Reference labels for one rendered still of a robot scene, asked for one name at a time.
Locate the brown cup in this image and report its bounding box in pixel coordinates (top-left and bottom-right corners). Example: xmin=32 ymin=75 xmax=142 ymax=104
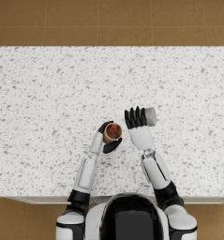
xmin=102 ymin=122 xmax=124 ymax=145

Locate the grey cup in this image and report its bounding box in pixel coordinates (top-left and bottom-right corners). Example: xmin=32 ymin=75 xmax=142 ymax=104
xmin=143 ymin=107 xmax=157 ymax=128

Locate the robot body dark round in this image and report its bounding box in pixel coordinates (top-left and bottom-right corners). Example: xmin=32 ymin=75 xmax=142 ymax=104
xmin=84 ymin=192 xmax=171 ymax=240

